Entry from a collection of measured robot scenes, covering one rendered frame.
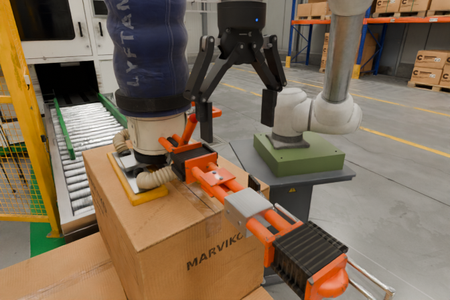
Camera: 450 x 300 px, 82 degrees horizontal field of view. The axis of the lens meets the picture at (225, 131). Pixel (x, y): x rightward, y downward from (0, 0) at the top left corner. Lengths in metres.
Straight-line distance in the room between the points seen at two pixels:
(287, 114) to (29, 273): 1.20
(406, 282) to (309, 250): 1.66
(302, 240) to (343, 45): 0.76
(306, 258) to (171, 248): 0.36
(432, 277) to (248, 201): 1.77
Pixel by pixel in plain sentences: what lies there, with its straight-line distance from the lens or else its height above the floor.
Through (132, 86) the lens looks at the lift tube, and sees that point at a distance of 0.73.
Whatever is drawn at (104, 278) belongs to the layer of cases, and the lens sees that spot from 1.16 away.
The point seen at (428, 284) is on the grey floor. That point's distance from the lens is 2.10.
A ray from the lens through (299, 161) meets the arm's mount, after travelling 1.23.
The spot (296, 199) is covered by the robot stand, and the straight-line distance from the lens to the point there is 1.46.
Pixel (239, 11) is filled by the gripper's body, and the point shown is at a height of 1.40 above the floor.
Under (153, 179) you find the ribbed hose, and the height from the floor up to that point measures 1.02.
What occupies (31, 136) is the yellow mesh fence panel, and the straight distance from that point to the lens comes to 1.97.
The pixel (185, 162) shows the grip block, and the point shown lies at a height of 1.10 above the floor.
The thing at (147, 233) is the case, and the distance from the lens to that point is 0.66.
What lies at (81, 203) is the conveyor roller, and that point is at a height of 0.54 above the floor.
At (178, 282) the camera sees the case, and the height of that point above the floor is 0.79.
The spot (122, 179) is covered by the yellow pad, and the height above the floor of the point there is 0.96.
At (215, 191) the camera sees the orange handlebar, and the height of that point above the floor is 1.08.
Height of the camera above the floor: 1.38
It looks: 22 degrees down
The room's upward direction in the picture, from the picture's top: straight up
